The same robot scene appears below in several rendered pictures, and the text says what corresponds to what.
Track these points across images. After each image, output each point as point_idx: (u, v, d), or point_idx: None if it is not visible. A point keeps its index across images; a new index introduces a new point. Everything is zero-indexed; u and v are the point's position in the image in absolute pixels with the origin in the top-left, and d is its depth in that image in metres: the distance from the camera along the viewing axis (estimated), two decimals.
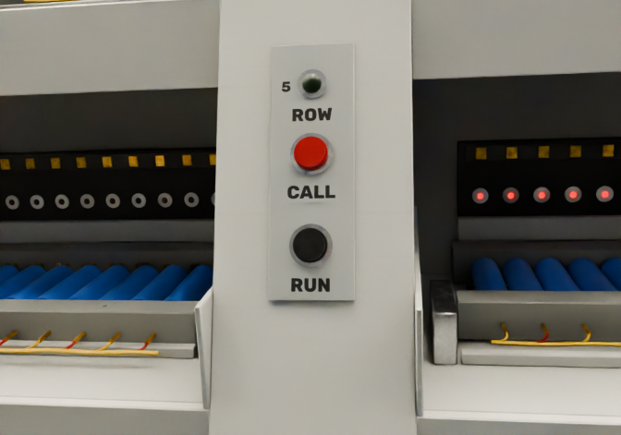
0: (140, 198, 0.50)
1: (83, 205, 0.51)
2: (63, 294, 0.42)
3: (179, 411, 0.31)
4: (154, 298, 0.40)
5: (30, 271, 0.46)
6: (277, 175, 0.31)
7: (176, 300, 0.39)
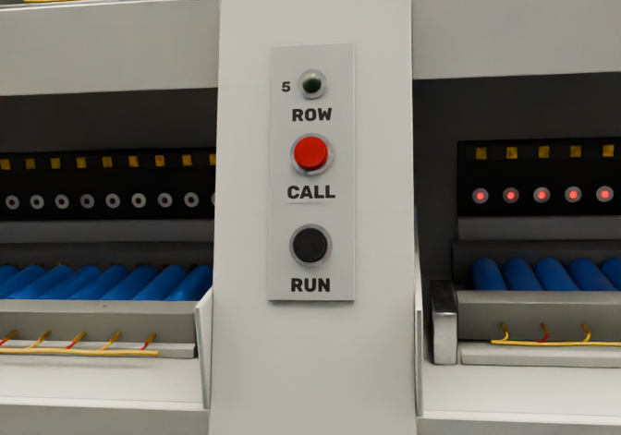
0: (140, 198, 0.50)
1: (83, 205, 0.51)
2: (63, 294, 0.42)
3: (179, 411, 0.31)
4: (154, 298, 0.40)
5: (30, 271, 0.46)
6: (277, 175, 0.31)
7: (176, 300, 0.39)
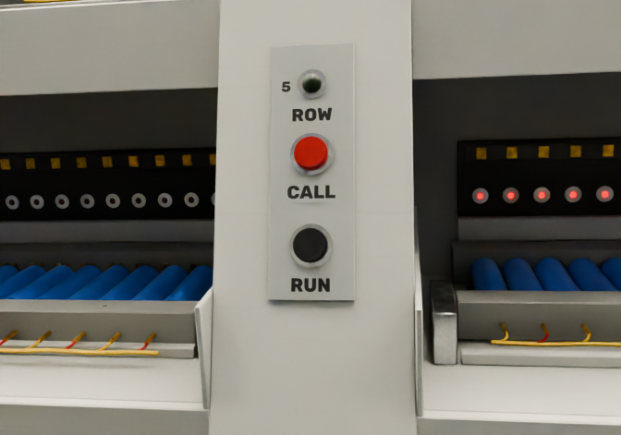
0: (140, 198, 0.50)
1: (83, 205, 0.51)
2: (63, 294, 0.42)
3: (179, 411, 0.31)
4: (154, 298, 0.40)
5: (30, 271, 0.46)
6: (277, 175, 0.31)
7: (176, 300, 0.39)
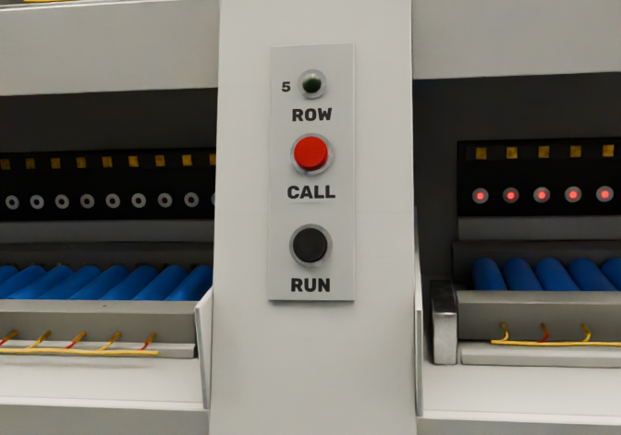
0: (140, 198, 0.50)
1: (83, 205, 0.51)
2: (63, 294, 0.42)
3: (179, 411, 0.31)
4: (154, 298, 0.40)
5: (30, 271, 0.46)
6: (277, 175, 0.31)
7: (176, 300, 0.39)
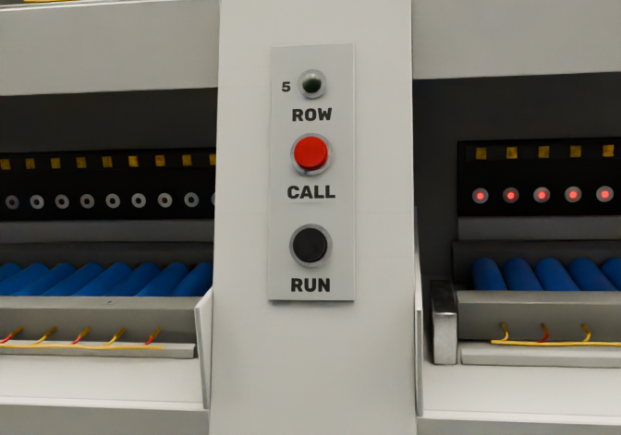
0: (140, 198, 0.50)
1: (83, 205, 0.51)
2: (66, 291, 0.42)
3: (179, 411, 0.31)
4: (157, 295, 0.41)
5: (33, 268, 0.46)
6: (277, 175, 0.31)
7: (178, 296, 0.40)
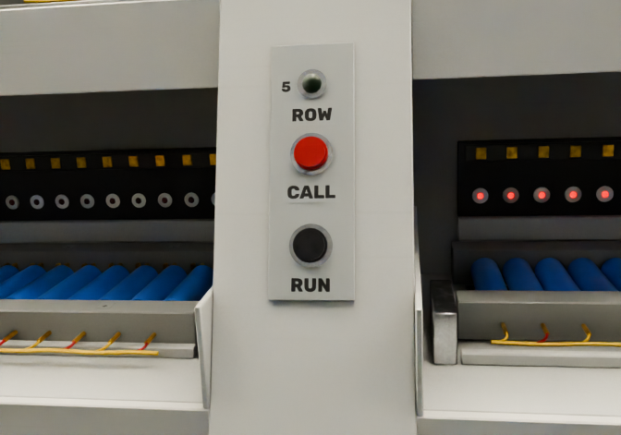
0: (140, 198, 0.50)
1: (83, 205, 0.51)
2: (63, 294, 0.42)
3: (179, 411, 0.31)
4: (154, 298, 0.40)
5: (30, 271, 0.46)
6: (277, 175, 0.31)
7: (175, 300, 0.39)
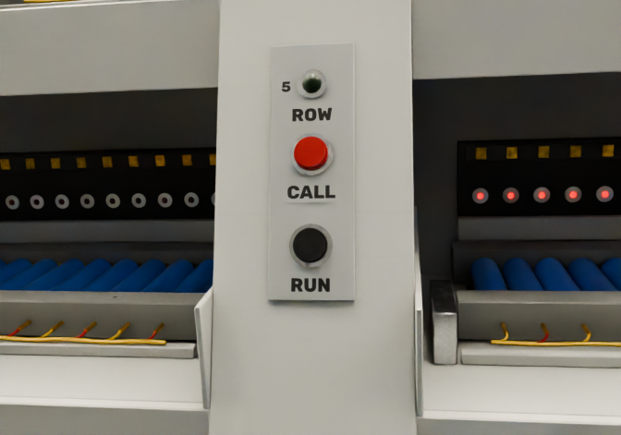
0: (140, 198, 0.50)
1: (83, 205, 0.51)
2: (75, 286, 0.43)
3: (179, 411, 0.31)
4: (163, 291, 0.41)
5: (43, 263, 0.47)
6: (277, 175, 0.31)
7: (183, 293, 0.40)
